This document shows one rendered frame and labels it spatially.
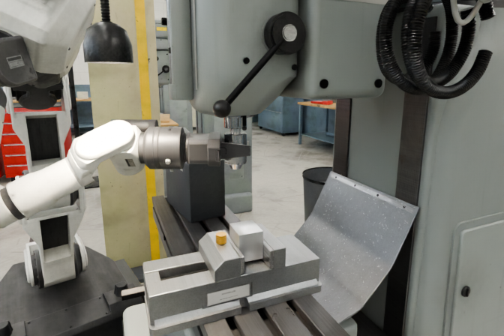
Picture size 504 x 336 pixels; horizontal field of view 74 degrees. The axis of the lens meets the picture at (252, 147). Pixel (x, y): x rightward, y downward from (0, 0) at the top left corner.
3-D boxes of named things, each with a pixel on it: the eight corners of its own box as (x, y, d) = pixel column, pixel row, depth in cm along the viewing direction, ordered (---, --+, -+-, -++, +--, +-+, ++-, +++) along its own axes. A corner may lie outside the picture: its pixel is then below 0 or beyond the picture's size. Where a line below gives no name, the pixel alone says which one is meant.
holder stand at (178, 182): (190, 223, 103) (187, 160, 99) (166, 202, 121) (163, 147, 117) (225, 215, 109) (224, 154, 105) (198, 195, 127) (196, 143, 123)
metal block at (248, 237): (238, 263, 67) (238, 235, 65) (229, 249, 72) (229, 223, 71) (263, 258, 69) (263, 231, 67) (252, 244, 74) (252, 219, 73)
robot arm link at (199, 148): (220, 130, 64) (155, 130, 63) (220, 179, 66) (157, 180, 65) (220, 122, 76) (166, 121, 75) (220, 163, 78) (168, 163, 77)
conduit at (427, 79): (410, 101, 50) (424, -51, 46) (341, 96, 65) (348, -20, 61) (489, 98, 58) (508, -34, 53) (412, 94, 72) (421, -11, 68)
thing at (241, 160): (222, 160, 73) (221, 136, 72) (242, 159, 75) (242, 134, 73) (228, 166, 69) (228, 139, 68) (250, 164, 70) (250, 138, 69)
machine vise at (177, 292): (150, 338, 58) (145, 280, 55) (142, 289, 71) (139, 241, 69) (323, 290, 70) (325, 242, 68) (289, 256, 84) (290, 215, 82)
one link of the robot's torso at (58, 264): (26, 272, 132) (10, 168, 111) (82, 256, 143) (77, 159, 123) (30, 303, 121) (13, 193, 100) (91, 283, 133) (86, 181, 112)
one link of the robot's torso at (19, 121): (21, 209, 116) (1, 71, 110) (77, 199, 126) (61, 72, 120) (22, 220, 104) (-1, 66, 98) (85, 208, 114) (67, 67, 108)
